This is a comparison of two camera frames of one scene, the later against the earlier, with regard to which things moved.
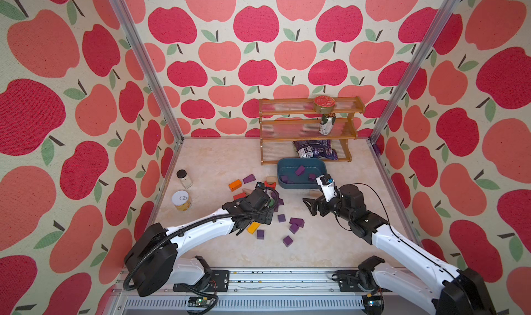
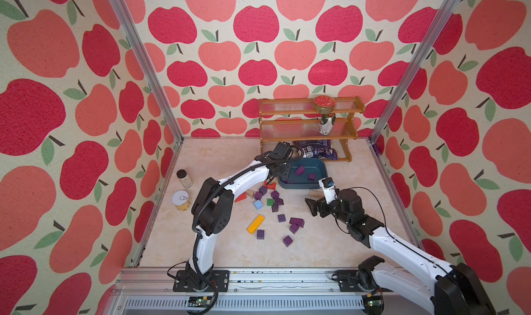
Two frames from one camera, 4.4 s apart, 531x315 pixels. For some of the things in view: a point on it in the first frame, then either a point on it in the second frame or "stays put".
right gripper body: (332, 206) stays put
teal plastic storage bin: (300, 173) stays put
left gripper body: (263, 218) → (285, 170)
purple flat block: (300, 222) stays put
